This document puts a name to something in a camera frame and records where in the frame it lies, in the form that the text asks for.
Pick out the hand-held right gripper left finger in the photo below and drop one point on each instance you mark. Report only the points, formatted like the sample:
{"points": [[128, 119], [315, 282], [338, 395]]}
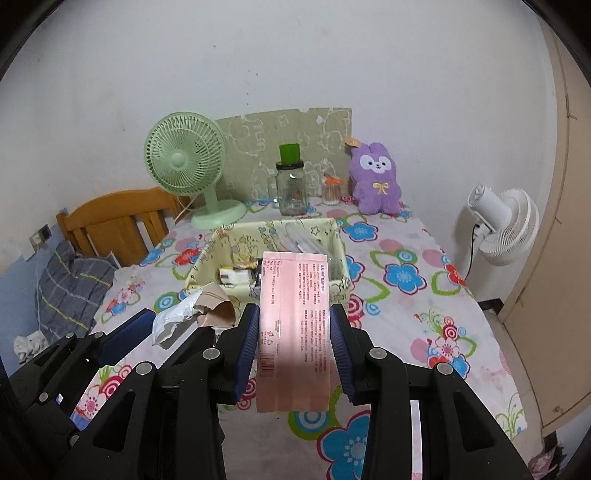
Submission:
{"points": [[247, 350]]}

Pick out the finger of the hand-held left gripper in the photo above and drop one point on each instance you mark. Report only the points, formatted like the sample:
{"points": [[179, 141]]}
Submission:
{"points": [[127, 332], [194, 344]]}

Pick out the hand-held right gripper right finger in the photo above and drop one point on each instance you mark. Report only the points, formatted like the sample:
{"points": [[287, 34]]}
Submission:
{"points": [[342, 350]]}

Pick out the clear plastic bag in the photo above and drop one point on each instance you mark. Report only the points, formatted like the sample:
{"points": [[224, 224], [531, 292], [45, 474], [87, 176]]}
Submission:
{"points": [[173, 321]]}

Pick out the beige paper wrapper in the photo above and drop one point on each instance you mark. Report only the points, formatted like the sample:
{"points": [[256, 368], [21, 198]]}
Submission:
{"points": [[217, 309]]}

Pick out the pink paper packet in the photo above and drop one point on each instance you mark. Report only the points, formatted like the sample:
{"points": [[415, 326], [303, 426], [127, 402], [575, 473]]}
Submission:
{"points": [[295, 323]]}

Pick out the cartoon-printed fabric storage box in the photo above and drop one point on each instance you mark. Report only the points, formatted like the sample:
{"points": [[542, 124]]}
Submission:
{"points": [[231, 244]]}

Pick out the grey plaid pillow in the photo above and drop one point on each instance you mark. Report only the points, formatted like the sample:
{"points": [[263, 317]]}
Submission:
{"points": [[69, 290]]}

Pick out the white and black packet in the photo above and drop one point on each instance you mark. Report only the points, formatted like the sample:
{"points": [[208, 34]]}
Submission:
{"points": [[238, 275]]}

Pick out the floral printed cloth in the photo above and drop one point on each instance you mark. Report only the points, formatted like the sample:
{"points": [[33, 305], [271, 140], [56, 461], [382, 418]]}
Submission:
{"points": [[406, 295]]}

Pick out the white crumpled cloth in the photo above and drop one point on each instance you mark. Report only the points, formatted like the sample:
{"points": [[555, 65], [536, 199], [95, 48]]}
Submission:
{"points": [[30, 344]]}

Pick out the wooden chair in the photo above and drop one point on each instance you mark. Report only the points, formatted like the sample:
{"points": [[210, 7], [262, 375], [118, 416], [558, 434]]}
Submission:
{"points": [[115, 221]]}

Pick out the small jar with orange lid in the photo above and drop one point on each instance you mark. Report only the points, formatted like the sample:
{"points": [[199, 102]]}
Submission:
{"points": [[333, 191]]}

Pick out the small clear glass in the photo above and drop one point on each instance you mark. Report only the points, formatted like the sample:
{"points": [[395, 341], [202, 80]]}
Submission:
{"points": [[272, 188]]}

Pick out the glass jar with green lid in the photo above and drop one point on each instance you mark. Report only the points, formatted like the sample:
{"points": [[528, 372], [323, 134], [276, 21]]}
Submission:
{"points": [[292, 189]]}

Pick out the purple plush bunny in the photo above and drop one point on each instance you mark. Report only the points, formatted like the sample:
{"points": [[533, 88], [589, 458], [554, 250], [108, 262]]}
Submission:
{"points": [[375, 177]]}

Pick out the green desk fan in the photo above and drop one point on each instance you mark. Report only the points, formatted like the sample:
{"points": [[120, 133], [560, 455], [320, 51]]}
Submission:
{"points": [[184, 159]]}

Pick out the white clip fan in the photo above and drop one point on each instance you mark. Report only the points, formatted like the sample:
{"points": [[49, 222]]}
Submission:
{"points": [[505, 226]]}

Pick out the green patterned board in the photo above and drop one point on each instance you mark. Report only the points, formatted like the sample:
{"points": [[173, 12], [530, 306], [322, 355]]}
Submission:
{"points": [[249, 138]]}

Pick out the pink patterned cloth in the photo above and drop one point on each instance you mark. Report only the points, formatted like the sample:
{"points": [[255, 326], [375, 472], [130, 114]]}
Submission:
{"points": [[542, 463]]}

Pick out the beige wardrobe door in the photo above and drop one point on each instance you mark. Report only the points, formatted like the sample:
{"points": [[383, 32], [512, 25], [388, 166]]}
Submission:
{"points": [[554, 254]]}

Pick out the wall socket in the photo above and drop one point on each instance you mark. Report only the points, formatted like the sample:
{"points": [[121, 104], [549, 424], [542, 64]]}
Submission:
{"points": [[40, 234]]}

